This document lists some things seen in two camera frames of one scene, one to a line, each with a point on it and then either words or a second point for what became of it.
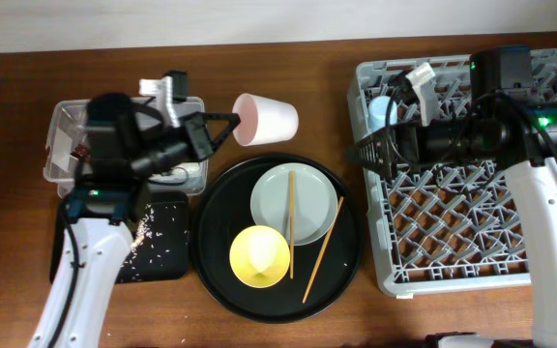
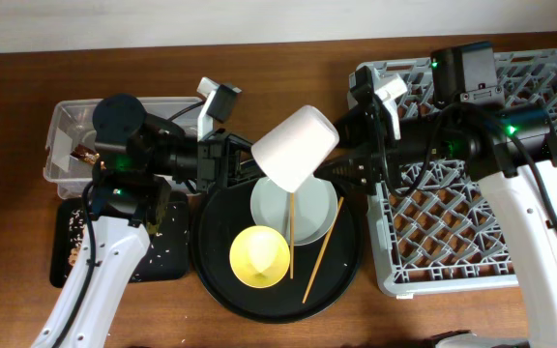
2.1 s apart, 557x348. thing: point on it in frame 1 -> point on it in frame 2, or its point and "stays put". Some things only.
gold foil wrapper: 79,152 stays put
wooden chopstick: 292,217 stays put
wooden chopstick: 321,252 stays put
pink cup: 263,121 -> 296,150
